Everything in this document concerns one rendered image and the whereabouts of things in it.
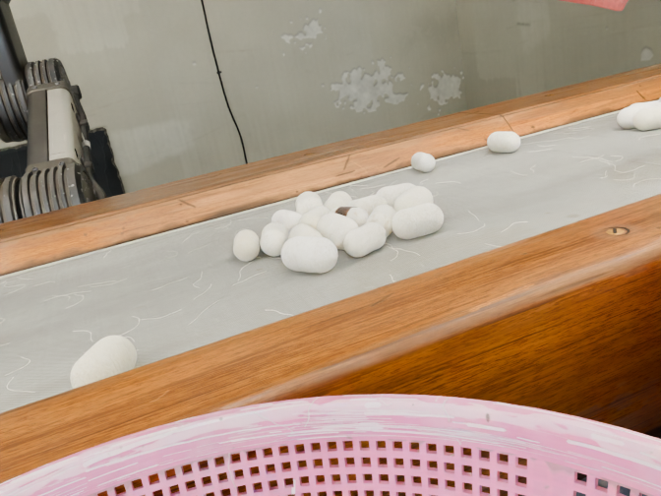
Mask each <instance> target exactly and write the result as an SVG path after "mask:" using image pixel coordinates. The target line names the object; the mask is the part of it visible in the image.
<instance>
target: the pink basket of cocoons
mask: <svg viewBox="0 0 661 496"><path fill-rule="evenodd" d="M344 441H352V443H353V448H345V444H344ZM361 441H369V446H370V448H362V447H361ZM378 441H386V447H385V448H378ZM394 441H399V442H402V449H398V448H395V447H394ZM329 442H336V447H337V449H329ZM411 442H416V443H419V450H415V449H411ZM312 443H320V445H321V449H320V450H313V446H312ZM297 444H304V449H305V451H299V452H297V450H296V445H297ZM428 444H437V451H429V449H428ZM446 445H448V446H453V450H454V453H447V452H446ZM280 446H288V452H289V453H282V454H281V453H280V448H279V447H280ZM266 448H271V449H272V455H268V456H265V452H264V449H266ZM463 448H470V449H471V453H472V456H468V455H464V454H463ZM254 450H256V454H257V456H256V457H255V458H250V459H249V457H248V452H249V451H254ZM481 450H482V451H488V452H490V459H487V458H481ZM238 453H240V459H241V460H240V461H235V462H233V461H232V457H231V455H233V454H238ZM500 454H504V455H509V462H503V461H500ZM218 457H223V458H224V464H221V465H217V464H216V461H215V458H218ZM331 458H338V465H332V464H331ZM346 458H354V461H355V465H348V464H347V460H346ZM363 458H371V464H370V465H366V464H363ZM379 458H387V461H388V464H387V465H380V461H379ZM395 458H398V459H403V464H404V465H397V464H396V463H395ZM518 458H524V459H527V466H526V465H519V464H518ZM315 459H322V460H323V465H315ZM412 459H413V460H420V466H415V465H412ZM205 460H208V465H209V466H208V467H204V468H200V464H199V462H201V461H205ZM304 460H306V463H307V466H304V467H299V463H298V461H304ZM429 461H434V462H437V464H438V468H435V467H429ZM286 462H290V464H291V468H287V469H283V465H282V463H286ZM447 463H451V464H454V470H451V469H447ZM189 464H191V467H192V471H189V472H185V473H184V470H183V466H182V465H189ZM271 464H274V467H275V470H272V471H268V469H267V465H271ZM463 465H470V466H472V473H471V472H465V471H464V468H463ZM253 466H258V467H259V471H260V473H254V474H252V472H251V467H253ZM481 467H482V468H486V469H489V470H490V476H488V475H483V474H482V471H481ZM173 468H174V469H175V473H176V475H174V476H171V477H167V474H166V471H167V470H169V469H173ZM242 468H243V474H244V475H243V476H238V477H236V476H235V471H234V470H237V469H242ZM500 471H502V472H506V473H508V474H509V480H506V479H502V478H500ZM223 472H226V473H227V478H228V479H224V480H219V476H218V474H219V473H223ZM578 472H580V473H583V474H586V475H587V482H584V481H581V480H578V479H577V473H578ZM156 473H158V477H159V481H155V482H152V483H150V477H149V475H152V474H156ZM355 473H356V480H349V477H348V474H355ZM364 473H367V474H372V477H373V480H365V475H364ZM333 474H340V481H333V479H332V475H333ZM381 474H388V475H389V481H383V480H381ZM317 475H324V476H325V481H322V482H318V480H317ZM397 475H404V478H405V482H402V481H397ZM519 475H520V476H524V477H527V483H526V484H524V483H520V482H518V476H519ZM206 476H210V478H211V483H208V484H204V482H203V477H206ZM301 476H309V483H302V482H301ZM413 476H421V483H415V482H414V480H413ZM292 477H293V484H290V485H286V483H285V478H292ZM430 477H431V478H438V485H435V484H431V483H430ZM598 478H599V479H602V480H605V481H609V482H608V489H606V488H603V487H600V486H598ZM137 479H141V480H142V484H143V486H140V487H137V488H134V486H133V482H132V481H134V480H137ZM194 479H195V483H196V487H192V488H189V489H188V487H187V483H186V482H187V481H191V480H194ZM270 480H277V485H278V486H276V487H270ZM447 480H453V481H455V487H449V486H448V482H447ZM258 482H262V487H263V489H257V490H255V488H254V483H258ZM464 482H465V483H471V484H472V490H468V489H464ZM122 484H124V486H125V489H126V491H125V492H123V493H120V494H117V493H116V490H115V487H117V486H119V485H122ZM176 484H178V486H179V490H180V491H178V492H175V493H171V490H170V486H173V485H176ZM241 485H246V490H247V491H246V492H241V493H239V491H238V486H241ZM482 486H487V487H490V494H489V493H484V492H482ZM620 486H623V487H626V488H628V489H630V490H631V494H630V496H642V494H644V495H647V496H661V439H658V438H655V437H652V436H648V435H645V434H641V433H638V432H635V431H631V430H628V429H625V428H622V427H618V426H614V425H610V424H606V423H602V422H598V421H594V420H590V419H586V418H582V417H578V416H573V415H568V414H563V413H558V412H554V411H550V410H545V409H540V408H535V407H528V406H522V405H516V404H510V403H498V402H490V401H481V400H474V399H465V398H454V397H440V396H426V395H393V394H380V395H345V396H328V397H315V398H306V399H296V400H286V401H280V402H273V403H260V404H253V405H248V406H242V407H237V408H232V409H227V410H222V411H217V412H213V413H208V414H204V415H199V416H195V417H191V418H186V419H183V420H179V421H175V422H171V423H168V424H164V425H160V426H156V427H154V428H150V429H147V430H144V431H140V432H137V433H134V434H131V435H127V436H124V437H121V438H118V439H115V440H112V441H109V442H106V443H103V444H100V445H97V446H94V447H91V448H89V449H86V450H83V451H80V452H77V453H76V454H73V455H70V456H68V457H65V458H63V459H60V460H57V461H55V462H52V463H50V464H47V465H43V466H41V467H38V468H36V469H33V470H31V471H29V472H26V473H24V474H21V475H19V476H17V477H14V478H12V479H10V480H7V481H5V482H3V483H0V496H98V495H97V494H98V493H100V492H103V491H106V490H107V494H108V496H142V495H145V494H146V496H154V495H153V491H156V490H159V489H162V493H163V496H207V494H206V493H211V492H214V496H223V494H222V489H227V488H230V493H231V495H227V496H288V495H289V494H295V496H304V495H303V493H308V492H311V496H320V494H319V492H322V491H327V496H335V494H334V491H342V496H351V494H350V490H358V496H367V493H366V490H374V496H383V492H382V491H389V492H390V496H398V492H406V496H415V494H414V493H420V494H422V496H431V495H436V496H500V489H501V490H506V491H508V496H518V494H521V495H525V496H576V491H577V492H580V493H583V494H586V496H627V495H624V494H621V493H620Z"/></svg>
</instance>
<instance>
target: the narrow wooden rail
mask: <svg viewBox="0 0 661 496"><path fill-rule="evenodd" d="M380 394H393V395H426V396H440V397H454V398H465V399H474V400H481V401H490V402H498V403H510V404H516V405H522V406H528V407H535V408H540V409H545V410H550V411H554V412H558V413H563V414H568V415H573V416H578V417H582V418H586V419H590V420H594V421H598V422H602V423H606V424H610V425H614V426H618V427H622V428H625V429H628V430H631V431H635V432H638V433H641V434H645V435H648V436H652V437H655V438H658V439H661V194H658V195H655V196H652V197H649V198H646V199H643V200H640V201H637V202H634V203H631V204H628V205H625V206H622V207H619V208H616V209H613V210H611V211H608V212H605V213H602V214H599V215H596V216H593V217H588V218H585V219H582V220H579V221H576V222H573V223H570V224H567V225H564V226H561V227H558V228H555V229H552V230H549V231H546V232H543V233H540V234H537V235H534V236H531V237H528V238H525V239H522V240H519V241H516V242H514V243H511V244H508V245H505V246H502V247H499V248H496V249H493V250H490V251H487V252H484V253H481V254H478V255H475V256H472V257H469V258H466V259H462V260H459V261H456V262H453V263H450V264H447V265H444V266H441V267H438V268H435V269H433V270H430V271H427V272H424V273H421V274H418V275H415V276H412V277H409V278H406V279H401V280H398V281H395V282H392V283H389V284H386V285H383V286H380V287H377V288H374V289H371V290H368V291H365V292H362V293H359V294H356V295H353V296H350V297H347V298H344V299H341V300H338V301H336V302H333V303H330V304H327V305H324V306H321V307H318V308H315V309H312V310H309V311H306V312H303V313H300V314H297V315H294V316H291V317H288V318H285V319H282V320H279V321H276V322H273V323H270V324H267V325H264V326H261V327H258V328H256V329H253V330H250V331H247V332H244V333H241V334H238V335H235V336H232V337H229V338H226V339H223V340H220V341H215V342H212V343H209V344H206V345H203V346H200V347H197V348H194V349H191V350H188V351H185V352H182V353H179V354H176V355H173V356H169V357H166V358H163V359H160V360H157V361H155V362H152V363H149V364H146V365H143V366H140V367H137V368H134V369H131V370H128V371H125V372H122V373H119V374H116V375H113V376H110V377H107V378H104V379H101V380H98V381H95V382H92V383H89V384H86V385H83V386H81V387H78V388H75V389H72V390H69V391H66V392H63V393H60V394H57V395H54V396H51V397H48V398H45V399H42V400H39V401H36V402H33V403H28V404H25V405H22V406H19V407H16V408H13V409H10V410H7V411H4V412H1V413H0V483H3V482H5V481H7V480H10V479H12V478H14V477H17V476H19V475H21V474H24V473H26V472H29V471H31V470H33V469H36V468H38V467H41V466H43V465H47V464H50V463H52V462H55V461H57V460H60V459H63V458H65V457H68V456H70V455H73V454H76V453H77V452H80V451H83V450H86V449H89V448H91V447H94V446H97V445H100V444H103V443H106V442H109V441H112V440H115V439H118V438H121V437H124V436H127V435H131V434H134V433H137V432H140V431H144V430H147V429H150V428H154V427H156V426H160V425H164V424H168V423H171V422H175V421H179V420H183V419H186V418H191V417H195V416H199V415H204V414H208V413H213V412H217V411H222V410H227V409H232V408H237V407H242V406H248V405H253V404H260V403H273V402H280V401H286V400H296V399H306V398H315V397H328V396H345V395H380Z"/></svg>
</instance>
